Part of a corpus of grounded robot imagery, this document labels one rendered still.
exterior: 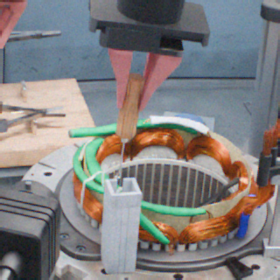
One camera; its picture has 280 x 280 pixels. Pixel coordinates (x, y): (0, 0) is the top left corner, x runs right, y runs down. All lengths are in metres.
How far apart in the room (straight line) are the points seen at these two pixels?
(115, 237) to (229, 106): 2.83
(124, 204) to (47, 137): 0.34
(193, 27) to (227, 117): 2.83
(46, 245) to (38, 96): 0.86
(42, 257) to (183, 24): 0.39
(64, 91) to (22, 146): 0.16
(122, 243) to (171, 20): 0.23
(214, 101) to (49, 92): 2.43
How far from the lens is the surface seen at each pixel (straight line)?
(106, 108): 3.64
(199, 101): 3.75
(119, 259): 0.96
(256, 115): 1.51
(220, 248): 1.01
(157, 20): 0.83
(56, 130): 1.27
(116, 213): 0.93
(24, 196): 0.51
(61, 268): 0.97
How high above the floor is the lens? 1.67
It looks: 31 degrees down
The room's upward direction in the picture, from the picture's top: 5 degrees clockwise
